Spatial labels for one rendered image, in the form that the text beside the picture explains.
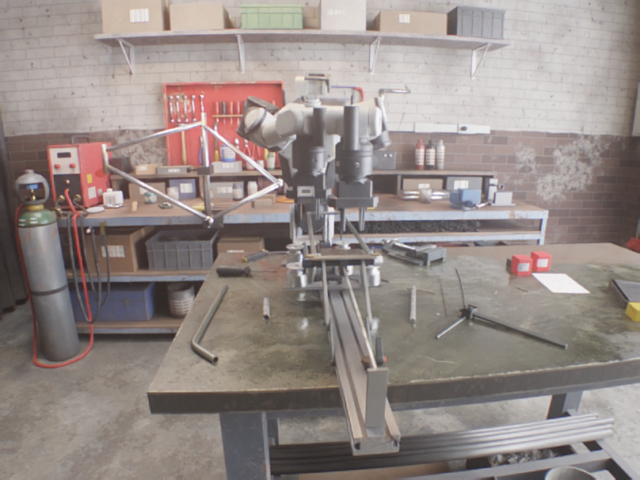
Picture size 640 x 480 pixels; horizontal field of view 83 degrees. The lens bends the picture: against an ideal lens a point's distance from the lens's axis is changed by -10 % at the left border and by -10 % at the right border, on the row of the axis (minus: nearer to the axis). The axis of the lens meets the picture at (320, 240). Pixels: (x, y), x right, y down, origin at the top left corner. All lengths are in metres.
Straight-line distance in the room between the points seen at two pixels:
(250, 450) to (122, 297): 2.03
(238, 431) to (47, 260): 1.92
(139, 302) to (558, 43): 3.66
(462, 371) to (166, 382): 0.50
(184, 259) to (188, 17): 1.56
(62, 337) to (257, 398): 2.12
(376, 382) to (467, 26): 2.83
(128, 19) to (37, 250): 1.58
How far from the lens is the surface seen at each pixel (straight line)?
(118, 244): 2.61
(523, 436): 1.70
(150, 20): 3.02
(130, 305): 2.75
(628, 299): 1.18
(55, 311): 2.65
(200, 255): 2.50
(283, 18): 2.87
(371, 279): 0.94
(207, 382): 0.71
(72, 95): 3.47
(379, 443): 0.56
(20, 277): 3.74
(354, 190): 0.94
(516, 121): 3.58
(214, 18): 2.92
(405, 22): 3.00
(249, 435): 0.81
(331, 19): 2.93
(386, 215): 2.38
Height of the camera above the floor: 1.27
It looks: 15 degrees down
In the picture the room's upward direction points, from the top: straight up
